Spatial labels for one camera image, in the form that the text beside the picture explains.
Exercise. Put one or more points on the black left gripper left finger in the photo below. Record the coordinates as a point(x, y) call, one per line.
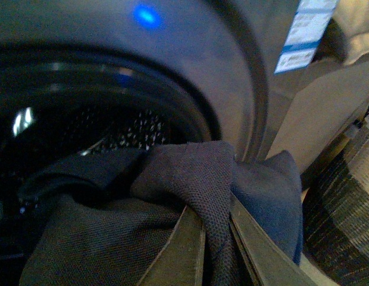
point(181, 260)

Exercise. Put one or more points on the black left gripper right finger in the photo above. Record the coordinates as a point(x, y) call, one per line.
point(264, 262)

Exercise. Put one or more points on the dark navy garment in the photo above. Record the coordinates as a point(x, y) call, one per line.
point(102, 219)

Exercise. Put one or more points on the grey front-load washing machine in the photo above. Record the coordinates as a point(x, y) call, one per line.
point(86, 77)

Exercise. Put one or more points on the woven laundry basket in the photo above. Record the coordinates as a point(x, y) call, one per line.
point(336, 212)

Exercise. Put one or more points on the blue white energy label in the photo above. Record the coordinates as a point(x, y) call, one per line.
point(305, 34)

